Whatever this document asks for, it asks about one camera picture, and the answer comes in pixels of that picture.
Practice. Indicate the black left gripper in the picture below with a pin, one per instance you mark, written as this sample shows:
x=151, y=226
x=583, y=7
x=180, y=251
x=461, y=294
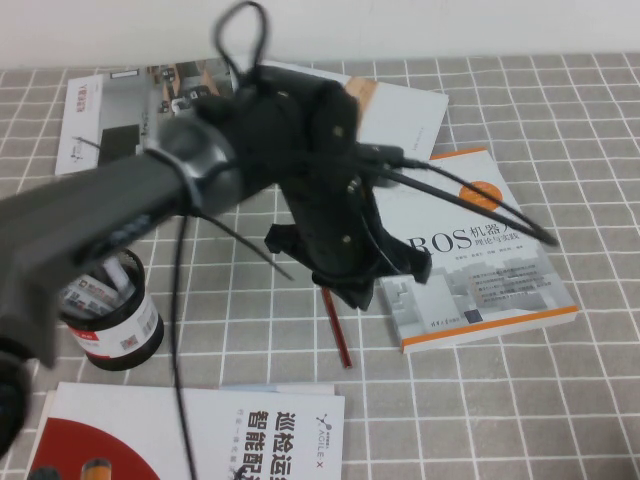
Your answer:
x=335, y=235

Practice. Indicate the dark red pencil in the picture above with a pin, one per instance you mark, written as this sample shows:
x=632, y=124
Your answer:
x=340, y=335

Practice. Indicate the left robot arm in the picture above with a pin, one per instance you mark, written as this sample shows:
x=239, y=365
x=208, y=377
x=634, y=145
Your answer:
x=100, y=210

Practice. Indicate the black mesh pen holder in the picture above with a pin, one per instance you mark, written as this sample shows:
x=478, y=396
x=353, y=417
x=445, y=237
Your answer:
x=130, y=345

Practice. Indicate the brochure with desert vehicle photo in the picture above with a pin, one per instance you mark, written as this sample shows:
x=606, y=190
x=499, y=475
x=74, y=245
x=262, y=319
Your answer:
x=410, y=115

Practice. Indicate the white orange ROS book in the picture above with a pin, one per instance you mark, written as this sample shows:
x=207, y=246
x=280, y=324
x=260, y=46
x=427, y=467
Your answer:
x=500, y=300

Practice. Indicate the white red AgileX brochure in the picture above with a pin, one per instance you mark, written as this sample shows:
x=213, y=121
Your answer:
x=250, y=430

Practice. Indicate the grey checked tablecloth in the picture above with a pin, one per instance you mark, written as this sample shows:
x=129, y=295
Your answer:
x=500, y=400

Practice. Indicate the brochure with office robot photo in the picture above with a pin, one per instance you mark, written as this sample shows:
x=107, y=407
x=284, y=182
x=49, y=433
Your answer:
x=85, y=115

